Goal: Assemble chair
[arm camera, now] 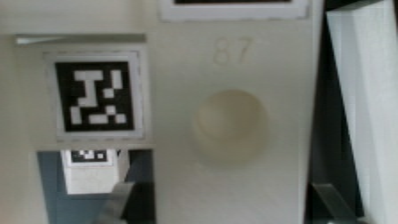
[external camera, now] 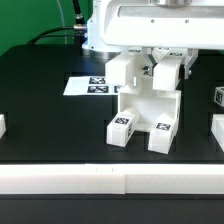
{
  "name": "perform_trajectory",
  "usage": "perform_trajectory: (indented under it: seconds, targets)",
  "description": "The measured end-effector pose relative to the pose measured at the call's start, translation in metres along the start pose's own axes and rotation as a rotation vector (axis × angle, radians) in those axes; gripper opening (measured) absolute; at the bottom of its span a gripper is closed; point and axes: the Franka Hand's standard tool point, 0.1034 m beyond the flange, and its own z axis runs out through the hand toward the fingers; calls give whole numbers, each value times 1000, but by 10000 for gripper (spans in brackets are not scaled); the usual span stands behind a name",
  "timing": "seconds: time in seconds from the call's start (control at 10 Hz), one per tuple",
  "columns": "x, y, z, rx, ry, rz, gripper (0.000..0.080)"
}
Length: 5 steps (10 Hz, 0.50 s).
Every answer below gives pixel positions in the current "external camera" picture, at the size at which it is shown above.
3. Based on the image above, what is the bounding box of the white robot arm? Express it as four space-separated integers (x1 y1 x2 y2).
83 0 224 90

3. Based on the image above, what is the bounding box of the black cable on base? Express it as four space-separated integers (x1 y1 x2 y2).
27 0 88 46

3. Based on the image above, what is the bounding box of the white block edge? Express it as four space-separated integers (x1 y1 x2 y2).
211 114 224 152
0 114 6 139

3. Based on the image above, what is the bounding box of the white front rail wall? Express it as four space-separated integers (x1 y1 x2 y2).
0 164 224 194

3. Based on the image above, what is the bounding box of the white chair back part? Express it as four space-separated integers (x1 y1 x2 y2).
105 48 186 91

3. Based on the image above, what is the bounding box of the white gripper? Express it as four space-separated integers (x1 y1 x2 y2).
99 0 224 79

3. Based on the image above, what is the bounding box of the white block right edge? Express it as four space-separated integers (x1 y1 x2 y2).
211 114 224 152

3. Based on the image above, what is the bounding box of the white chair seat part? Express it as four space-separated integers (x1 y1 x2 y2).
117 75 183 133

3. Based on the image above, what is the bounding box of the white tagged cube right edge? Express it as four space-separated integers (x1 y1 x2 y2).
214 86 224 107

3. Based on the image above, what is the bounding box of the white block left edge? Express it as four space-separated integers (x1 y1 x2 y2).
0 114 6 139

